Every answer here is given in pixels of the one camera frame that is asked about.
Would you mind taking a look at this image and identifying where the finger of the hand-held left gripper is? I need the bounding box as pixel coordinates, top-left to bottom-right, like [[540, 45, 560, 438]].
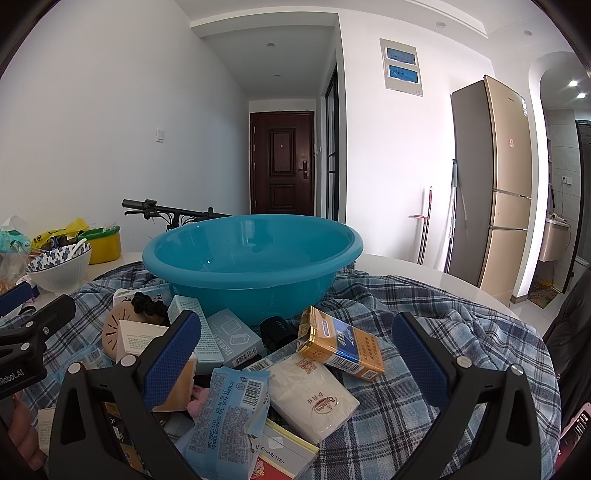
[[0, 294, 77, 356]]

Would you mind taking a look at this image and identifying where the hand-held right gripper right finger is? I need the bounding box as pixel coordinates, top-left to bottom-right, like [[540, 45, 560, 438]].
[[392, 311, 561, 480]]

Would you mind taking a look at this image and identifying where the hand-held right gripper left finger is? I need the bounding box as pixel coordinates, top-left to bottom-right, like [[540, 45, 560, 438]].
[[46, 310, 204, 480]]

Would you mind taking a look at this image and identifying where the light blue wet wipe packet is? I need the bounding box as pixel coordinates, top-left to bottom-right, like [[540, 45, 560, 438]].
[[187, 367, 271, 480]]

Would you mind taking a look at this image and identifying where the red and white cigarette pack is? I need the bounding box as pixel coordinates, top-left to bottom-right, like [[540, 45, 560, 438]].
[[252, 418, 320, 480]]

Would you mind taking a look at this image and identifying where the white round desktop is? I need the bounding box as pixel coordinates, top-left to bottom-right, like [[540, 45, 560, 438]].
[[0, 249, 532, 324]]

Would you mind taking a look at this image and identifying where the person's left hand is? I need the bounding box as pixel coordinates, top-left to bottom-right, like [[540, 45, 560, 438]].
[[7, 397, 47, 476]]

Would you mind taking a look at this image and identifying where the white and blue packet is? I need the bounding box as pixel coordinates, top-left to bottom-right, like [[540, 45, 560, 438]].
[[0, 281, 40, 317]]

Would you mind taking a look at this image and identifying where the pink bunny plush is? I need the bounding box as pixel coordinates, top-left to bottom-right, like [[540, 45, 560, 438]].
[[187, 387, 211, 418]]

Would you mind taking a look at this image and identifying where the beige cardboard box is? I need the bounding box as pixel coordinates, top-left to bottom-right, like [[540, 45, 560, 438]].
[[115, 319, 198, 412]]

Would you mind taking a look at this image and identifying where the blue patterned white bowl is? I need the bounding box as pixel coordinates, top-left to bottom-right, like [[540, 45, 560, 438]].
[[25, 243, 93, 294]]

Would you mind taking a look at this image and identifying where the black scrunchie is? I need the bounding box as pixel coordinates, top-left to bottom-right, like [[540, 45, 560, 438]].
[[129, 292, 167, 326]]

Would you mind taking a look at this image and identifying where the tall light blue box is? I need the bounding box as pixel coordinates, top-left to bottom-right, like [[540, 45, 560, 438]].
[[167, 295, 213, 363]]

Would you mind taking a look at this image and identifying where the round beige slotted disc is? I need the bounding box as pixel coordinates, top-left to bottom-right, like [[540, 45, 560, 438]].
[[102, 307, 139, 361]]

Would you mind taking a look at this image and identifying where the blue plaid cloth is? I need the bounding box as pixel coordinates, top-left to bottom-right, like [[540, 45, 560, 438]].
[[14, 261, 564, 480]]

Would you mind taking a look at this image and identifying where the grey blue box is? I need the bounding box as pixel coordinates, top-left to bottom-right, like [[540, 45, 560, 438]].
[[206, 308, 265, 368]]

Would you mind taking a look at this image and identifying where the gold and blue cigarette pack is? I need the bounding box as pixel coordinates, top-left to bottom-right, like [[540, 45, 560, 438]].
[[295, 305, 385, 381]]

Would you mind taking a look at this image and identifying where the white tube with cat print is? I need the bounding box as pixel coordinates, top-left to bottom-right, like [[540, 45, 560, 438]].
[[113, 284, 174, 309]]

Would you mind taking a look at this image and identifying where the teal packet in clear bag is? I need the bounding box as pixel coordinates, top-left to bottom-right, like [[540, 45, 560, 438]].
[[0, 215, 33, 254]]

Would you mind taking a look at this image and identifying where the yellow container with green lid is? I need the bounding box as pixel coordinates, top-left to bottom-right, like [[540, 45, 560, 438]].
[[76, 225, 122, 265]]

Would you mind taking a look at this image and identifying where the yellow plastic bag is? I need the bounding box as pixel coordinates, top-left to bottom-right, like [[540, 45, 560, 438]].
[[32, 218, 90, 252]]

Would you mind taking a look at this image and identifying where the small black cylinder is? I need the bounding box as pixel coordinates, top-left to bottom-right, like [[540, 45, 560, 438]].
[[259, 316, 296, 356]]

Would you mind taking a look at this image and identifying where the white tissue pack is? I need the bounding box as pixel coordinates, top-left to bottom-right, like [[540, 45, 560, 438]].
[[265, 353, 361, 444]]

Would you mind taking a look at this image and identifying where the blue plastic basin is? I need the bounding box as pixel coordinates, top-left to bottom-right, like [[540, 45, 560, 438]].
[[142, 215, 364, 326]]

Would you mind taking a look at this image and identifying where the broom with red clip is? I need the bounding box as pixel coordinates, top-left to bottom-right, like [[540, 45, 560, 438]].
[[409, 186, 434, 265]]

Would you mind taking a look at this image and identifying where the patterned floor mat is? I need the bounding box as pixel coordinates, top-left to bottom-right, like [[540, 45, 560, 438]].
[[526, 277, 561, 308]]

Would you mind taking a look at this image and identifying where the phone in pink case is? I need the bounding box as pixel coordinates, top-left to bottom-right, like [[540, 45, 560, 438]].
[[561, 401, 591, 444]]

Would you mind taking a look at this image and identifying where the beige wash basin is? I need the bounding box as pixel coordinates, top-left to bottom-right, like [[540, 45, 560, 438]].
[[538, 213, 571, 264]]

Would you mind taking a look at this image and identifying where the gold refrigerator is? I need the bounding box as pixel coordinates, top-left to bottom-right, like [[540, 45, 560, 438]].
[[450, 75, 534, 301]]

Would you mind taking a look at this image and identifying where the dark brown entrance door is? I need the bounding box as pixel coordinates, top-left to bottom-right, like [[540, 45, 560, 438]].
[[249, 112, 315, 215]]

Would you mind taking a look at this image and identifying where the black framed glass door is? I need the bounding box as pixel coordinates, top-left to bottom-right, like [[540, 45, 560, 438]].
[[323, 67, 340, 221]]

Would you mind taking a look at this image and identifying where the black bicycle handlebar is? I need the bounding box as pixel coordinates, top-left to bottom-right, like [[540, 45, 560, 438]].
[[122, 198, 234, 232]]

